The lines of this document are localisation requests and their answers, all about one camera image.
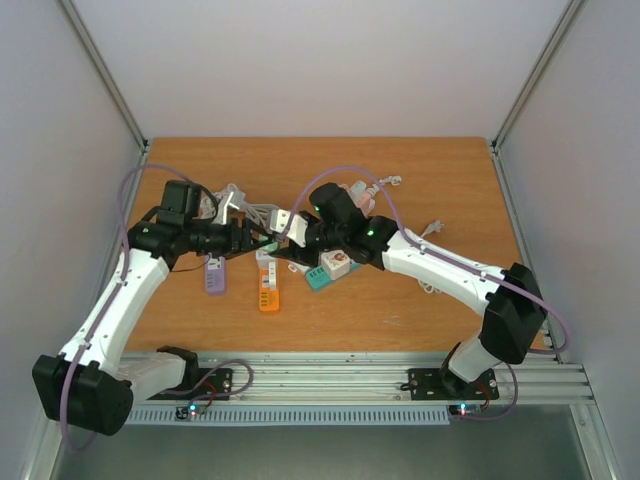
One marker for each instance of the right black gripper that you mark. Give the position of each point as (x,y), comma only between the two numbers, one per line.
(310,239)

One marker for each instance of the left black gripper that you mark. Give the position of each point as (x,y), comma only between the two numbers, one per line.
(245,245)

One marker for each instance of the white cube socket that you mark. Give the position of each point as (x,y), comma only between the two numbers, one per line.
(335,263)

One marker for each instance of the white charger with pink cable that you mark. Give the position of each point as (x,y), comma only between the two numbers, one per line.
(358,189)

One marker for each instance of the small white USB charger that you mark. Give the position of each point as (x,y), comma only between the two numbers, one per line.
(263,259)

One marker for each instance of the green small adapter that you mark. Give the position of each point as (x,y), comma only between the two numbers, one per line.
(270,247)

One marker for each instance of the white adapter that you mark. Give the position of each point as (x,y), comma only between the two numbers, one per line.
(269,277)

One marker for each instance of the pink cube socket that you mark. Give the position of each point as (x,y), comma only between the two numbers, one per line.
(365,202)

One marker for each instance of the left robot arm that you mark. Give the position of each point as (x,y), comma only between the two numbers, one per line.
(84,385)

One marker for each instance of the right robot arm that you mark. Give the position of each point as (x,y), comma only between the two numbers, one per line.
(506,299)

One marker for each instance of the white plug of long strip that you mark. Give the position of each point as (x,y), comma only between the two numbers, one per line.
(393,180)

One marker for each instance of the long white power strip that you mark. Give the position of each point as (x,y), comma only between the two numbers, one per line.
(293,267)

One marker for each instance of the teal power strip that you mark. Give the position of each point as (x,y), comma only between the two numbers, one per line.
(318,279)

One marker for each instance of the purple power strip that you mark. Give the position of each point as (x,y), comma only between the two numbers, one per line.
(215,276)

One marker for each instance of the orange power strip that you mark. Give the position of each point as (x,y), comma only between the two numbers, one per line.
(269,292)

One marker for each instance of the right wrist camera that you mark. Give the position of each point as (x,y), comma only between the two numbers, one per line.
(288,225)

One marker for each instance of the aluminium rail frame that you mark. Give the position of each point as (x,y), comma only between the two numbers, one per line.
(374,378)

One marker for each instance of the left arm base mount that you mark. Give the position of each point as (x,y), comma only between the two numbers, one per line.
(216,385)

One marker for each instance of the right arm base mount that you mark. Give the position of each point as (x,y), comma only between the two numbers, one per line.
(436,384)

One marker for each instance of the grey slotted cable duct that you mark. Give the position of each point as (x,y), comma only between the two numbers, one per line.
(301,415)

